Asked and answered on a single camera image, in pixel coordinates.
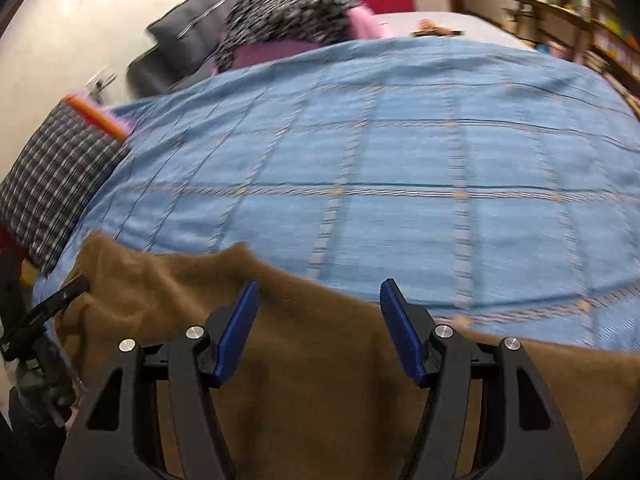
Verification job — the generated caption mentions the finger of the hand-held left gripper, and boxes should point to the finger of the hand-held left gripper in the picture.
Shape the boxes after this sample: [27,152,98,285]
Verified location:
[10,276,92,348]

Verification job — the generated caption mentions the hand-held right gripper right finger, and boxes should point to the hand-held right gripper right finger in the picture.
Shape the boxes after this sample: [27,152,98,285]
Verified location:
[380,278,583,480]

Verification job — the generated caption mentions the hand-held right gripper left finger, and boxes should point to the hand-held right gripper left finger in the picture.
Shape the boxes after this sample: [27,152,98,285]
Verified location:
[54,280,261,480]

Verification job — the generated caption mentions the brown fleece pants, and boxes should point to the brown fleece pants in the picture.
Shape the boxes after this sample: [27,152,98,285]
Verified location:
[52,230,640,480]

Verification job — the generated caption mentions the plaid cloth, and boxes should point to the plaid cloth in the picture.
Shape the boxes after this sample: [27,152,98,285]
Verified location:
[0,100,131,276]

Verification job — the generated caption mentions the blue checked blanket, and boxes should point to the blue checked blanket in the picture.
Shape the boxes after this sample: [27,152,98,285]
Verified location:
[32,37,640,356]

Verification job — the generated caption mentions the orange and pink cushion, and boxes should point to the orange and pink cushion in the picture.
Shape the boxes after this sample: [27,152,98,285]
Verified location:
[65,94,133,141]

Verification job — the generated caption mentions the grey padded headboard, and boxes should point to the grey padded headboard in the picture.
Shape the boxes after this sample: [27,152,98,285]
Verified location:
[125,0,261,98]

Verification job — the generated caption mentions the pink quilt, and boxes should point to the pink quilt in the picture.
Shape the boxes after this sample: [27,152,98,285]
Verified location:
[210,0,396,73]

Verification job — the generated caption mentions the grey bed mattress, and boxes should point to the grey bed mattress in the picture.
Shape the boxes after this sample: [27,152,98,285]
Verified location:
[375,10,536,51]

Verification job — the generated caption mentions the leopard print cloth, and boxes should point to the leopard print cloth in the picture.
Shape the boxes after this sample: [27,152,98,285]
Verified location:
[215,0,361,68]

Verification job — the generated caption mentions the wooden bookshelf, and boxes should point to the wooden bookshelf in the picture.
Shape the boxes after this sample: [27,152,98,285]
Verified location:
[585,0,640,121]

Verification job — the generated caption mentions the white wall socket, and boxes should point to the white wall socket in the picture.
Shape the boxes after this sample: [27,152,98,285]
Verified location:
[85,67,118,98]

